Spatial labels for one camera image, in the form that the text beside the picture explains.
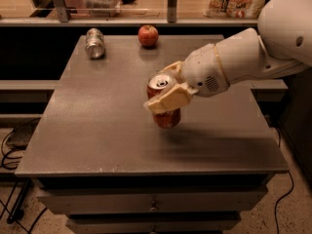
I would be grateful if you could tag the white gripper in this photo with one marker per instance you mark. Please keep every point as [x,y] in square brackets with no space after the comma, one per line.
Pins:
[202,71]

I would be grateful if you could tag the red coke can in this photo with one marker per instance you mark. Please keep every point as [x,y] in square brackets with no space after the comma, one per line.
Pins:
[158,85]

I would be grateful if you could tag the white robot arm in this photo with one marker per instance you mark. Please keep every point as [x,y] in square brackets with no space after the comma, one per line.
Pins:
[280,46]

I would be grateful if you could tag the red apple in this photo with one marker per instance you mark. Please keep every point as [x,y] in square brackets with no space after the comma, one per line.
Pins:
[148,35]

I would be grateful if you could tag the silver soda can lying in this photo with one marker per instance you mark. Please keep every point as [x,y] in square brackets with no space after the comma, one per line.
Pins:
[94,45]

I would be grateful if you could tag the clear plastic container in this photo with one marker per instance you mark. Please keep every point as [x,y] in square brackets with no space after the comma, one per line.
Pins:
[102,8]

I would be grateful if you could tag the grey drawer cabinet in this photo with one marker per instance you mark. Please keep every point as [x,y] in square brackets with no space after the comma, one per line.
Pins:
[98,158]

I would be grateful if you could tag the upper drawer knob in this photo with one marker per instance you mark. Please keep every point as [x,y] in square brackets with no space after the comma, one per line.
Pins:
[153,208]

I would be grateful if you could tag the black power adapter box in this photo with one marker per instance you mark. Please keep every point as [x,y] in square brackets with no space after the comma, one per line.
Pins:
[20,137]

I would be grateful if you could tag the grey metal shelf rail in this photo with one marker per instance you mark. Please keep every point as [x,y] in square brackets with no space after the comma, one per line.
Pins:
[127,22]

